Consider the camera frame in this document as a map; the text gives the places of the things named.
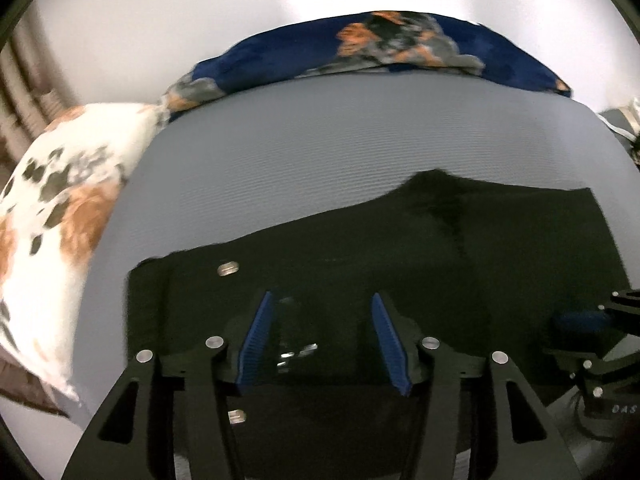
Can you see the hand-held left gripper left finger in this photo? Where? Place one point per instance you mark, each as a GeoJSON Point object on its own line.
{"type": "Point", "coordinates": [255, 345]}

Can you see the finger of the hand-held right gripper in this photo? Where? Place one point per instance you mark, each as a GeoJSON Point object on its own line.
{"type": "Point", "coordinates": [580, 357]}
{"type": "Point", "coordinates": [580, 322]}

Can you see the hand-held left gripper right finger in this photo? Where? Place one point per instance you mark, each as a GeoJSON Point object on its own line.
{"type": "Point", "coordinates": [392, 345]}

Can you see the black pants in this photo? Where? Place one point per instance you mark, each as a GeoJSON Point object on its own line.
{"type": "Point", "coordinates": [425, 260]}

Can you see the black white striped cloth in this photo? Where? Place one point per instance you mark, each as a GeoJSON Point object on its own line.
{"type": "Point", "coordinates": [636, 147]}

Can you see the grey white-edged cloth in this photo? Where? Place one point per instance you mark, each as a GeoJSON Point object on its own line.
{"type": "Point", "coordinates": [622, 120]}

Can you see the grey bed sheet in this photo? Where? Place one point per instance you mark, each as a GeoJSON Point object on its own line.
{"type": "Point", "coordinates": [325, 145]}

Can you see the white floral pillow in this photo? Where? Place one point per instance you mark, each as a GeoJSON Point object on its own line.
{"type": "Point", "coordinates": [65, 220]}

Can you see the navy floral pillow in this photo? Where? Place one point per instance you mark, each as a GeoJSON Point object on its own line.
{"type": "Point", "coordinates": [280, 55]}

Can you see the beige curtain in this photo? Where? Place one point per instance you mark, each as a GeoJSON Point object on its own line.
{"type": "Point", "coordinates": [25, 90]}

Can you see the brown wooden bed frame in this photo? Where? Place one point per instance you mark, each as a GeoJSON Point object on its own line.
{"type": "Point", "coordinates": [25, 385]}

